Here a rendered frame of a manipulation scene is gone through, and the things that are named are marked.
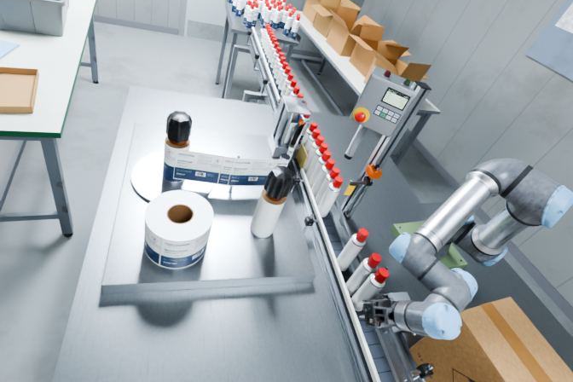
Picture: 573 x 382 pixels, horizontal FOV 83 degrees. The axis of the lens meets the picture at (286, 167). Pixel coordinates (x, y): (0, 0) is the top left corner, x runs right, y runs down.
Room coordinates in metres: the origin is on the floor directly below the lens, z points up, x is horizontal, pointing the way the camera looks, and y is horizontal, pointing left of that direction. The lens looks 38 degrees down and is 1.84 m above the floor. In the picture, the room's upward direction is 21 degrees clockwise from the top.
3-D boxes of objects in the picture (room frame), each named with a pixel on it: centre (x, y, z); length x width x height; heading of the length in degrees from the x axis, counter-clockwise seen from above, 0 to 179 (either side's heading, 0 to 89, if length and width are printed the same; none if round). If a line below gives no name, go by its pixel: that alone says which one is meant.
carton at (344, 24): (3.56, -0.12, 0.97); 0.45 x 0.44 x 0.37; 125
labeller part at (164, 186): (0.89, 0.40, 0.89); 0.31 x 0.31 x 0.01
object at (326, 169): (1.10, -0.16, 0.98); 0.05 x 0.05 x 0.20
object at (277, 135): (1.34, 0.05, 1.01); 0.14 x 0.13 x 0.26; 26
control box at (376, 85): (1.13, -0.24, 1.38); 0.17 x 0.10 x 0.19; 81
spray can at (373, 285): (0.65, -0.39, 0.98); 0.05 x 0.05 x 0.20
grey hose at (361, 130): (1.19, -0.23, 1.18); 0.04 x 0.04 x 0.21
